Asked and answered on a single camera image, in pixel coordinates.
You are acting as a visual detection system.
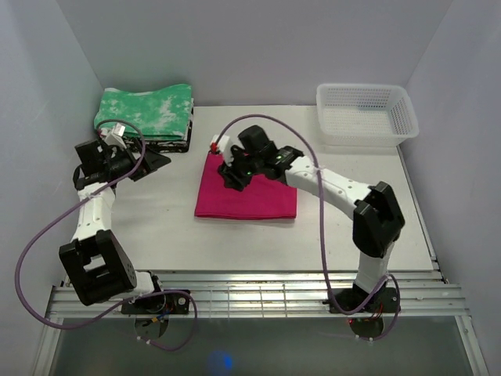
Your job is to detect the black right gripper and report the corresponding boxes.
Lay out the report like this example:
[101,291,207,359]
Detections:
[218,146,262,193]

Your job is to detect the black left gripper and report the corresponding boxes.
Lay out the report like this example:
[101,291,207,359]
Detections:
[104,137,171,182]

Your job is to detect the pink trousers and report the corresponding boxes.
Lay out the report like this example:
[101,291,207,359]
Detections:
[194,154,297,220]

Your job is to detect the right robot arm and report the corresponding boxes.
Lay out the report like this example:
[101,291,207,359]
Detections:
[210,125,405,315]

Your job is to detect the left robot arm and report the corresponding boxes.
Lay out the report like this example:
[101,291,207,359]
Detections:
[59,139,166,313]

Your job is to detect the dark camouflage folded trousers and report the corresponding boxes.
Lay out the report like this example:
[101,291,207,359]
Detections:
[97,107,193,154]

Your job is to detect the green white folded trousers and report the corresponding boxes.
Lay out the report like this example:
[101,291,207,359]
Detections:
[94,84,193,141]

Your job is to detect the white plastic basket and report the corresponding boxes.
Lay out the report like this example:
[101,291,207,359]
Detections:
[316,83,420,147]

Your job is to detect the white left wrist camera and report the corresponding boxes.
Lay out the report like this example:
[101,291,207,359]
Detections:
[101,122,126,149]

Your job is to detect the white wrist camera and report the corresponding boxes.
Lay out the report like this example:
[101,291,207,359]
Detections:
[209,135,234,166]
[101,122,126,149]

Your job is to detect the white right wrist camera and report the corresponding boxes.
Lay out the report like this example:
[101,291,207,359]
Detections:
[209,135,234,166]

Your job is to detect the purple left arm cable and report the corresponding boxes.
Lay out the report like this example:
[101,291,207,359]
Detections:
[14,119,198,352]

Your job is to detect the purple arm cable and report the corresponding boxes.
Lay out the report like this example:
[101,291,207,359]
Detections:
[14,119,198,352]
[217,114,402,342]

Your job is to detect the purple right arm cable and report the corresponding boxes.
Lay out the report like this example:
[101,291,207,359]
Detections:
[217,114,402,342]

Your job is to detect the aluminium table frame rail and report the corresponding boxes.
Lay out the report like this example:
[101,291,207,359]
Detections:
[44,156,490,376]

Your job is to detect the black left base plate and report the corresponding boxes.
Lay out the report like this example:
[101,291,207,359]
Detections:
[121,290,191,316]

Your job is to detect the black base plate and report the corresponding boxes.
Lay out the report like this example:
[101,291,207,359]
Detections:
[334,284,398,313]
[121,290,191,316]

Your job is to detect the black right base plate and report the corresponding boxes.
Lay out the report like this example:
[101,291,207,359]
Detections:
[334,284,398,313]

